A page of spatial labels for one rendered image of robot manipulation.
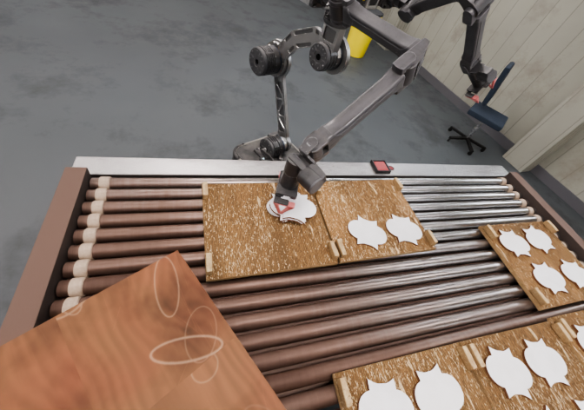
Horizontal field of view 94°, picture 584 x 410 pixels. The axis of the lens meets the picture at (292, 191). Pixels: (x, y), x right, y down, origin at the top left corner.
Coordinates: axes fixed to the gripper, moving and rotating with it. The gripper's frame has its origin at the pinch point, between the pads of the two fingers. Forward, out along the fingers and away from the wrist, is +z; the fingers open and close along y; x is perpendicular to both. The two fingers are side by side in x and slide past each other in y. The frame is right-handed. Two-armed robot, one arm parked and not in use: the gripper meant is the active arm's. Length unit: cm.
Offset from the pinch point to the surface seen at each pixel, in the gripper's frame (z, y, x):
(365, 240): 4.0, -5.1, -31.8
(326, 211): 4.8, 4.2, -17.4
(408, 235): 3.9, 1.4, -49.3
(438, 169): 6, 51, -78
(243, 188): 4.8, 5.8, 14.2
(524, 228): 4, 22, -111
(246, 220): 5.0, -7.6, 10.2
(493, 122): 49, 232, -229
